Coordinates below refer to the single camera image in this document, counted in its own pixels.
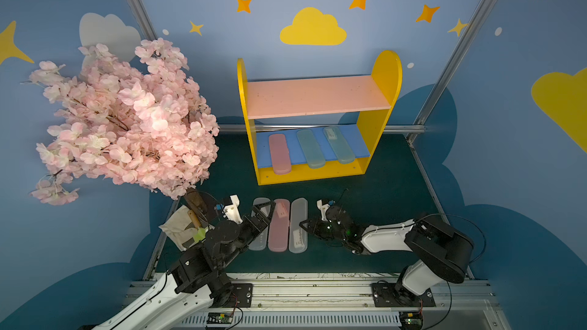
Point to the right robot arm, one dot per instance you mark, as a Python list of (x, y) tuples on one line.
[(443, 253)]

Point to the aluminium frame post left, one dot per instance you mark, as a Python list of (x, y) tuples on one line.
[(135, 2)]

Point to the aluminium frame post right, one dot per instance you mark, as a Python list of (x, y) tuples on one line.
[(479, 16)]

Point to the pink cherry blossom tree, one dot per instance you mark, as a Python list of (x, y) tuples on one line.
[(151, 128)]

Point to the white pencil case with label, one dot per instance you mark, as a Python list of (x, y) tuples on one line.
[(298, 241)]

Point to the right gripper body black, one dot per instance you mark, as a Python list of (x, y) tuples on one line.
[(319, 227)]

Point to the teal pencil case right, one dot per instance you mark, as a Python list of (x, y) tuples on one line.
[(339, 145)]

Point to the aluminium floor rail right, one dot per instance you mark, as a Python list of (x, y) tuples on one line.
[(431, 149)]

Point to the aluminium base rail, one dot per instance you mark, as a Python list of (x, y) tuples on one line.
[(343, 301)]

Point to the green pencil case middle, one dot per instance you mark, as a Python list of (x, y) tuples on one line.
[(311, 149)]

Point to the aluminium frame post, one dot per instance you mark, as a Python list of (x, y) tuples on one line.
[(479, 16), (135, 2)]

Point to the right green circuit board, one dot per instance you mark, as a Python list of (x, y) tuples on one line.
[(411, 320)]

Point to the frosted white pencil case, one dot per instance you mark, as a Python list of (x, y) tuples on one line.
[(260, 243)]

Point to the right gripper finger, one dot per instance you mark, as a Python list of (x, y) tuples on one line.
[(319, 235), (311, 225)]

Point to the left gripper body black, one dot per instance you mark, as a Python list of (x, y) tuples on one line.
[(254, 222)]

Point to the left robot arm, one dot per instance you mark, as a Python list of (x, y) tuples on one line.
[(198, 280)]

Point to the yellow wooden shelf unit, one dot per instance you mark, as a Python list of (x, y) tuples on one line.
[(359, 105)]

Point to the left green circuit board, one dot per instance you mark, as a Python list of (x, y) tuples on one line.
[(219, 319)]

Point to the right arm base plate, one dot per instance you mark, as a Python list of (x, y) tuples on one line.
[(385, 294)]

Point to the pink pencil case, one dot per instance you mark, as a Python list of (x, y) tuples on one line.
[(278, 234), (280, 157)]

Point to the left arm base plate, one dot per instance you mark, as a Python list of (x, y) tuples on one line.
[(239, 295)]

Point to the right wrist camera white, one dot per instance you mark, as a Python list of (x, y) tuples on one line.
[(324, 205)]

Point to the green circuit board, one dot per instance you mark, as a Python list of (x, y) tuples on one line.
[(219, 319), (411, 320)]

